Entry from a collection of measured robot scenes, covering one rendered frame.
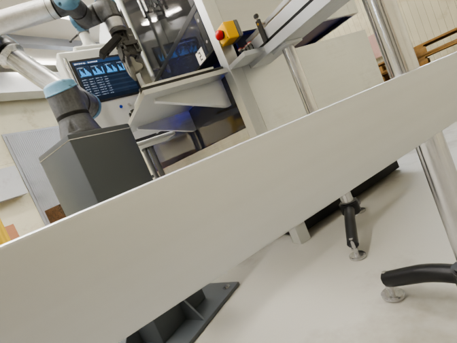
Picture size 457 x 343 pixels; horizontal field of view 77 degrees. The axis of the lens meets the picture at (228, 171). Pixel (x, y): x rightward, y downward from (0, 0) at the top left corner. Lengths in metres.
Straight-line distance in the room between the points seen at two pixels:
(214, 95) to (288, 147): 1.04
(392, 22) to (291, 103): 0.89
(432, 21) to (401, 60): 8.85
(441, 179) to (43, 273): 0.64
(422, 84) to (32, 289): 0.61
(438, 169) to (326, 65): 1.15
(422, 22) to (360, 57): 7.57
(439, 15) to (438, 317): 8.91
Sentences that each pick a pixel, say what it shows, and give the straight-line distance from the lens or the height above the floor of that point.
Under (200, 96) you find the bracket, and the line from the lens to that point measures 1.35.
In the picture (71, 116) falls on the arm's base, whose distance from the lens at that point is 1.19.
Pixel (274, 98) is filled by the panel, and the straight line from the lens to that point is 1.41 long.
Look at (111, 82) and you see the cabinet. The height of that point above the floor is 1.29.
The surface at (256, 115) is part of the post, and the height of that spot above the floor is 0.63.
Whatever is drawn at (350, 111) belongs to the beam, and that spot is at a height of 0.53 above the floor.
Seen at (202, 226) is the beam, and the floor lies 0.49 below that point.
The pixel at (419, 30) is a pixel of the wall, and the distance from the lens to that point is 9.46.
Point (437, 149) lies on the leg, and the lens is 0.66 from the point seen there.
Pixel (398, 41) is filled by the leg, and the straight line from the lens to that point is 0.64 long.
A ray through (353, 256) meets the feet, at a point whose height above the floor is 0.01.
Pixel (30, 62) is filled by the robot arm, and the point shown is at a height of 1.18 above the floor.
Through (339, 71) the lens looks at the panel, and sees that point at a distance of 1.77.
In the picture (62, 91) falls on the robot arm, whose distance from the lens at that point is 1.21.
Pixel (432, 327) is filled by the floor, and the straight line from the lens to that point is 0.87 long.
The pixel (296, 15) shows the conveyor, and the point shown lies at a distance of 1.16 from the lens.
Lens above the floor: 0.55
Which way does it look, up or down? 5 degrees down
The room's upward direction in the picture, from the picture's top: 23 degrees counter-clockwise
